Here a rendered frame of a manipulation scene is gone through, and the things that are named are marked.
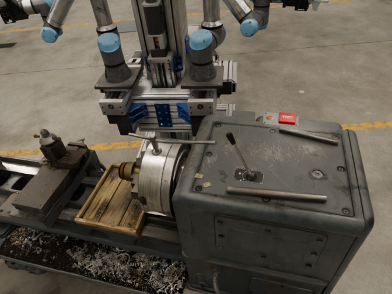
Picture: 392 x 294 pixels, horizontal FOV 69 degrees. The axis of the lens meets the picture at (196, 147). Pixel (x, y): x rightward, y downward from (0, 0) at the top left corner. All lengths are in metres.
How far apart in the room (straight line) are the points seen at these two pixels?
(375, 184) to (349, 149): 1.74
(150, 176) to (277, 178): 0.44
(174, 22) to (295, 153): 1.02
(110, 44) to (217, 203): 1.07
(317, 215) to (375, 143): 2.38
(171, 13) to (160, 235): 1.12
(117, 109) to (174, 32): 0.54
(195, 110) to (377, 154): 2.01
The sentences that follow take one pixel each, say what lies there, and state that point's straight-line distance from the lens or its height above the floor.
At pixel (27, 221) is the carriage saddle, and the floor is 0.90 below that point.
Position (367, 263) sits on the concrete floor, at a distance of 2.36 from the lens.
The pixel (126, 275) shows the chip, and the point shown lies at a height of 0.58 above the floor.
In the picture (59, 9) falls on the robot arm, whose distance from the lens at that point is 1.62.
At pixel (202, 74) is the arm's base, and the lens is 1.56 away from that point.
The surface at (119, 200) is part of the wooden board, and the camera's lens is 1.42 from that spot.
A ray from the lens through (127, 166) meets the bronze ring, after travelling 1.21.
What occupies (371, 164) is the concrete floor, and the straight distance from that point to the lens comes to 2.98.
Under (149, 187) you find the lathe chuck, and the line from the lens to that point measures 1.05.
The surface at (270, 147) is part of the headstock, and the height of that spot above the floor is 1.26.
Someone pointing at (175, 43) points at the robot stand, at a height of 1.29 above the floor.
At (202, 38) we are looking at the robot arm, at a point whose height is 1.38.
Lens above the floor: 1.96
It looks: 43 degrees down
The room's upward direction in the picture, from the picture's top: 6 degrees counter-clockwise
